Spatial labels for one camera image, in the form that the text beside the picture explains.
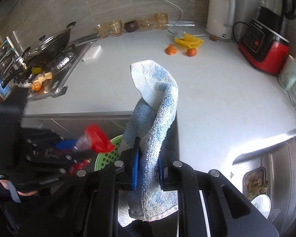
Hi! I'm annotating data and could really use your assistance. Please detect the red snack packet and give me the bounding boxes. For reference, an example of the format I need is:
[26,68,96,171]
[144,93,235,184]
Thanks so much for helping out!
[69,124,114,175]

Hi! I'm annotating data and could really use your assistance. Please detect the blue white towel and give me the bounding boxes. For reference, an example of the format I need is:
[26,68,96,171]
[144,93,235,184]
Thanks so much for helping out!
[118,60,179,227]

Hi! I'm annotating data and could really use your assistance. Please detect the white foam sponge block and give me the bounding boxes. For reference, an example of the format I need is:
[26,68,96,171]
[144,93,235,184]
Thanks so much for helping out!
[82,45,101,62]

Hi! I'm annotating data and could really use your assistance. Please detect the orange peel piece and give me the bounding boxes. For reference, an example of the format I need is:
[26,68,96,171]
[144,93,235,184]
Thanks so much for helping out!
[165,44,177,55]

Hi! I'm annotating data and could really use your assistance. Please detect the green perforated trash basket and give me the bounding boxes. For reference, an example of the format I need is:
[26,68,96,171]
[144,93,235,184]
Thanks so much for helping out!
[95,135,123,171]

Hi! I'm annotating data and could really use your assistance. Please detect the person's left hand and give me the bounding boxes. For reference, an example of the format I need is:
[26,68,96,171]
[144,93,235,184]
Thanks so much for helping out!
[0,179,38,203]

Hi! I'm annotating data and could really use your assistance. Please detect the white plates stack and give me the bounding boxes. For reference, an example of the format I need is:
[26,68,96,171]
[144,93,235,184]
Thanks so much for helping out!
[251,194,271,219]

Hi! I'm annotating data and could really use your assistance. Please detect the metal food tray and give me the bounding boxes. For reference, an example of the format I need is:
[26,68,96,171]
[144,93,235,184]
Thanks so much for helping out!
[243,167,270,201]

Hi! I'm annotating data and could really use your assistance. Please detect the orange peels on stove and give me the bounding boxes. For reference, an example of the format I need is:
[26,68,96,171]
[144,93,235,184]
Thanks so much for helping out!
[30,72,53,91]

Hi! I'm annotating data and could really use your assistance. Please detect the gas stove top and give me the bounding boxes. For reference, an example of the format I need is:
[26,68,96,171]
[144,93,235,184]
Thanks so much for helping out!
[28,40,94,101]

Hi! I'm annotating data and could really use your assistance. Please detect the stainless steel sink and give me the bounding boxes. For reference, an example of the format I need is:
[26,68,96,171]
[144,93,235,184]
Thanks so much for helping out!
[229,129,296,234]

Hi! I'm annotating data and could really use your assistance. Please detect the yellow lemon piece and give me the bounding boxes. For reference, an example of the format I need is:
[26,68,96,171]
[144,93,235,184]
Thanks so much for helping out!
[31,67,44,75]

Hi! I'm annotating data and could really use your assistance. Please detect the black wok with glass lid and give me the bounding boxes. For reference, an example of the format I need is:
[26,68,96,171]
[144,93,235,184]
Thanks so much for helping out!
[22,22,76,67]

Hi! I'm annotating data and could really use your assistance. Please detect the amber ribbed glass cup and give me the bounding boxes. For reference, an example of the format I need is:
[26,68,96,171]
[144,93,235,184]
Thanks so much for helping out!
[109,19,123,36]

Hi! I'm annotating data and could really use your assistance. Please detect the dark brown clay cup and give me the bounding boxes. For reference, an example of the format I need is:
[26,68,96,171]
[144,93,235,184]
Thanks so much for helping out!
[124,20,138,33]

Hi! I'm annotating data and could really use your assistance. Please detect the small orange fruit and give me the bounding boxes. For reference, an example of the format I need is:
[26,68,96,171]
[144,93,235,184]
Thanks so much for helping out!
[186,48,197,57]

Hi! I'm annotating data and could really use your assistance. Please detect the white ceramic mug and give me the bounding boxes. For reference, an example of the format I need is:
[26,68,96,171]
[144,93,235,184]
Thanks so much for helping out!
[277,55,296,91]

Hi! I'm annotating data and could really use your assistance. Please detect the amber glass cup right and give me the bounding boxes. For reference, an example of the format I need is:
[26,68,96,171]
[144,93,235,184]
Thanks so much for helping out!
[154,12,168,30]

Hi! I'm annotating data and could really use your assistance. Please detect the small brown nut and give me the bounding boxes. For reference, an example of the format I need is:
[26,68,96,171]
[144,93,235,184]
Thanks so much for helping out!
[210,35,218,41]

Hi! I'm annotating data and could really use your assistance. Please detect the red black blender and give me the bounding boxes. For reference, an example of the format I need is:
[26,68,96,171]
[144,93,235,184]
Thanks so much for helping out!
[238,0,296,75]

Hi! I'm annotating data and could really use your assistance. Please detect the white electric kettle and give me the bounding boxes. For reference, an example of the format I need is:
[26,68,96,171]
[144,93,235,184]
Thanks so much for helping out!
[206,0,236,41]

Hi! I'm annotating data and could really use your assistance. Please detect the white power cable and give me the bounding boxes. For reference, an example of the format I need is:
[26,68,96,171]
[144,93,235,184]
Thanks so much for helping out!
[156,0,210,37]

